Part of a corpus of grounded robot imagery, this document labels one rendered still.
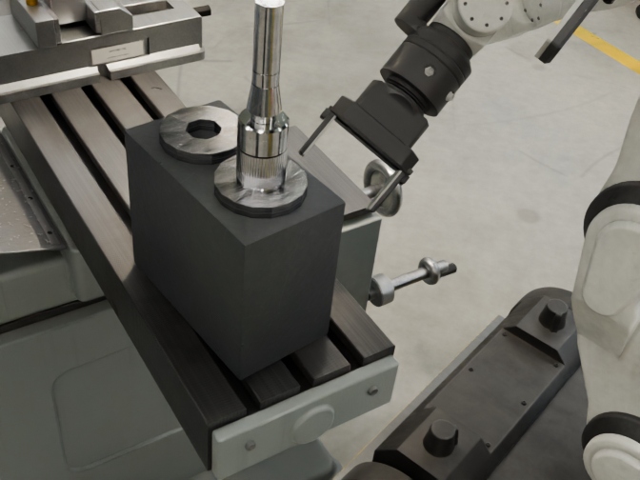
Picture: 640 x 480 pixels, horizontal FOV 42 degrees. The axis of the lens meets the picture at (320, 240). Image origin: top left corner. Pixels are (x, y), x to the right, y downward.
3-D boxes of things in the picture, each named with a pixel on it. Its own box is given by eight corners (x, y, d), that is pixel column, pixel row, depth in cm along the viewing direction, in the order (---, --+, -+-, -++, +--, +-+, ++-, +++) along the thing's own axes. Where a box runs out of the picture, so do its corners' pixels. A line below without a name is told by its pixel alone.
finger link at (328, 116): (302, 157, 101) (334, 118, 101) (304, 155, 98) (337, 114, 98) (291, 149, 101) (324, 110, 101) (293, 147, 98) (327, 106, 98)
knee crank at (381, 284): (444, 262, 172) (450, 240, 168) (462, 280, 168) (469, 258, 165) (356, 296, 162) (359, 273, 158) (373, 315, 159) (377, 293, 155)
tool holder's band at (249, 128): (227, 129, 75) (227, 119, 75) (256, 107, 78) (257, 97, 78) (270, 147, 74) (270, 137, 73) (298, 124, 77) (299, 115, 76)
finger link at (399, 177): (369, 209, 99) (401, 168, 99) (364, 209, 102) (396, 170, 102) (379, 217, 99) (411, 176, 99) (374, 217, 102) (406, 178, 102)
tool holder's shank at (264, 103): (238, 118, 75) (242, 1, 68) (259, 104, 77) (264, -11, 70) (268, 130, 74) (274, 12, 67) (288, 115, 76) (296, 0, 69)
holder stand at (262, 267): (218, 227, 105) (220, 87, 92) (330, 334, 93) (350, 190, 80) (132, 262, 98) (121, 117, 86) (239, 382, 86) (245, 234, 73)
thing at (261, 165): (226, 180, 79) (227, 129, 75) (254, 158, 82) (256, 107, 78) (267, 199, 77) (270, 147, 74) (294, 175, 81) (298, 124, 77)
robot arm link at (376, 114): (399, 178, 105) (458, 106, 106) (416, 174, 96) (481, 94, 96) (323, 113, 104) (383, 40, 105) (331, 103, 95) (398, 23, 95)
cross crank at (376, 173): (379, 190, 174) (387, 142, 166) (412, 222, 167) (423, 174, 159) (314, 210, 167) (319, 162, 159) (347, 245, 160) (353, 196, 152)
